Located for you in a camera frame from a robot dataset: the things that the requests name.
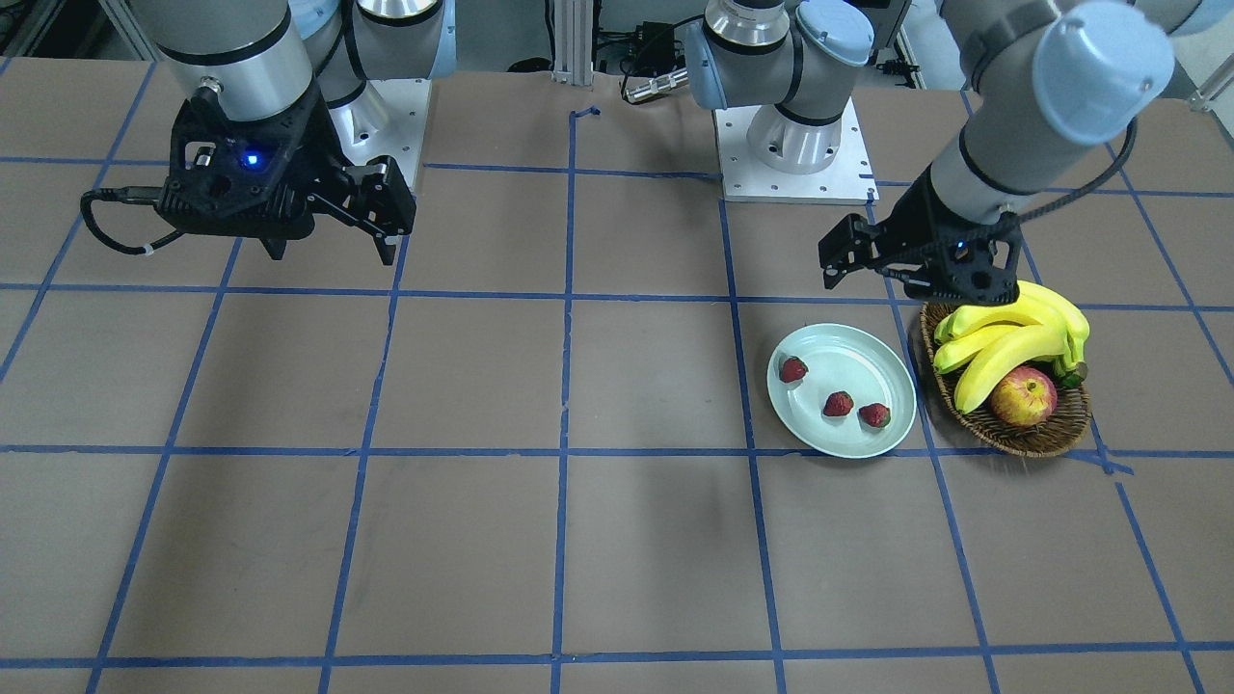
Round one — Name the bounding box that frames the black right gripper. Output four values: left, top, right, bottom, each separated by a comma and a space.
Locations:
154, 82, 417, 265

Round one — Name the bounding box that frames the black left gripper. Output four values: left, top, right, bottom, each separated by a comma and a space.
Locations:
817, 168, 1023, 305

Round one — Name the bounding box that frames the red strawberry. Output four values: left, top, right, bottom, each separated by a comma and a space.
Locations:
777, 356, 808, 384
858, 401, 892, 429
821, 390, 854, 417

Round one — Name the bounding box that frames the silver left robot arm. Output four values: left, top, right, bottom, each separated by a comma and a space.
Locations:
684, 1, 1232, 305

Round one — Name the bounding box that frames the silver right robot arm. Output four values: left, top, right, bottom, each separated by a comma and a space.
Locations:
132, 1, 457, 265

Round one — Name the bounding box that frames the light green round plate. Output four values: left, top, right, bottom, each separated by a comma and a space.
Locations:
765, 322, 918, 461

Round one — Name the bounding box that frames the yellow banana bunch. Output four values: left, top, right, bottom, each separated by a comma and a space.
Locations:
926, 280, 1091, 414

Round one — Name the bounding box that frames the red yellow apple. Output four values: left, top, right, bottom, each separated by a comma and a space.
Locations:
987, 367, 1059, 429

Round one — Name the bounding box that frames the brown wicker basket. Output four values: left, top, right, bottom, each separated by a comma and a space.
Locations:
914, 304, 1092, 461

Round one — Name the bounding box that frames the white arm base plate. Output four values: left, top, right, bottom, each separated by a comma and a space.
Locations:
712, 99, 880, 206
329, 79, 436, 191

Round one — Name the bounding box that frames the aluminium frame post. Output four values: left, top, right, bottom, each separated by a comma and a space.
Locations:
544, 1, 598, 89

